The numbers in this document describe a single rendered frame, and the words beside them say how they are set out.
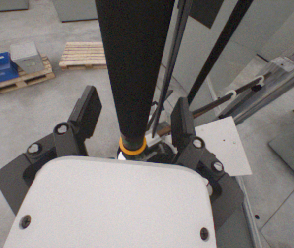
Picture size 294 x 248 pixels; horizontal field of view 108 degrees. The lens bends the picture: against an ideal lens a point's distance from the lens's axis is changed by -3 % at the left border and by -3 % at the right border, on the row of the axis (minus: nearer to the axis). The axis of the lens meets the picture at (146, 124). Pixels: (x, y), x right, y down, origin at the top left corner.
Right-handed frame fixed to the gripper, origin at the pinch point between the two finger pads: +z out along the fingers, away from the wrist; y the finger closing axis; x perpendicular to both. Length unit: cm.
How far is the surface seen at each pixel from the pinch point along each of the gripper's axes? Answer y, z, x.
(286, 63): 52, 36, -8
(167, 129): 6.2, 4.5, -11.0
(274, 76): 48, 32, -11
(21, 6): -481, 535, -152
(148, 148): 2.6, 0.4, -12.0
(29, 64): -219, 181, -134
